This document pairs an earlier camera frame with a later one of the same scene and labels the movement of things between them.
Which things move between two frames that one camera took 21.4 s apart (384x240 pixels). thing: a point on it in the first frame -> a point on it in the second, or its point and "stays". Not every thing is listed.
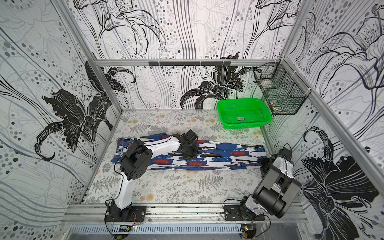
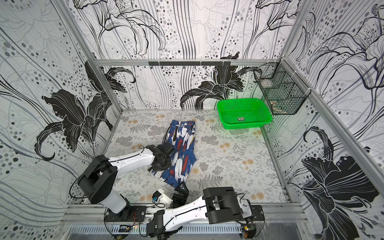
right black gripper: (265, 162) -> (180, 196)
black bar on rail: (189, 63) stays
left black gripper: (187, 157) -> (156, 168)
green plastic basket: (243, 113) stays
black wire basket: (283, 91) stays
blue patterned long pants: (210, 156) -> (181, 134)
